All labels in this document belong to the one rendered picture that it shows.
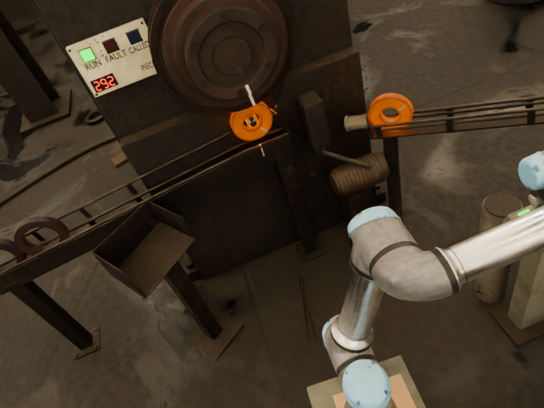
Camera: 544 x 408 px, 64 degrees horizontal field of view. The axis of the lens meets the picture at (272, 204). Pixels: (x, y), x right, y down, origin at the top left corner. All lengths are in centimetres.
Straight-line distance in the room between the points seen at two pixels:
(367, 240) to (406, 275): 12
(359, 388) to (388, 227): 45
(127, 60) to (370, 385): 123
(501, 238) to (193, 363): 146
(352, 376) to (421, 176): 147
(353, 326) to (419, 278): 34
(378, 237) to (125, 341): 159
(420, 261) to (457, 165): 166
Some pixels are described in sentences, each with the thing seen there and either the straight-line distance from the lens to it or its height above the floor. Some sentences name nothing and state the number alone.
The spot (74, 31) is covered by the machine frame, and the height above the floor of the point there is 127.
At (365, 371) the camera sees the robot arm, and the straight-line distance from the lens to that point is 122.
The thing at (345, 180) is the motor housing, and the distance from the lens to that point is 174.
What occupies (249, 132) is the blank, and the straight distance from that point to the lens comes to 165.
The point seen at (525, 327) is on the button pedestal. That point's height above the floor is 1.
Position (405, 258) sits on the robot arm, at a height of 97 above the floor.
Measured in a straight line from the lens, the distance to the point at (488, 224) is 163.
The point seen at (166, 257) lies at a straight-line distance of 160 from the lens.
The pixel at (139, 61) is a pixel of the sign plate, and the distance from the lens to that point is 161.
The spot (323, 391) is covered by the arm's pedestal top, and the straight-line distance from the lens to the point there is 151.
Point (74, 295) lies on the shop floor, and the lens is 263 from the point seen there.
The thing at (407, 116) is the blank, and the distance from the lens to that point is 169.
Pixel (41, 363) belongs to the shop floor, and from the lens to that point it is 249.
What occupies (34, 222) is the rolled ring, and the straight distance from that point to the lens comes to 183.
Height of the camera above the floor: 170
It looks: 43 degrees down
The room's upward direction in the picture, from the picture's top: 20 degrees counter-clockwise
